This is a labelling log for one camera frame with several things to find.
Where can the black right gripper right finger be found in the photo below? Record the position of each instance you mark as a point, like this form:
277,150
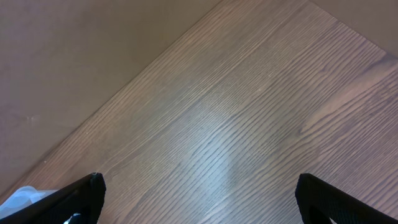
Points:
322,203

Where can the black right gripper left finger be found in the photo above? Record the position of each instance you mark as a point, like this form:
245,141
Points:
79,202

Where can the clear plastic storage bin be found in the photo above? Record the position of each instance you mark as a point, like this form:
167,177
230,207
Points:
22,198

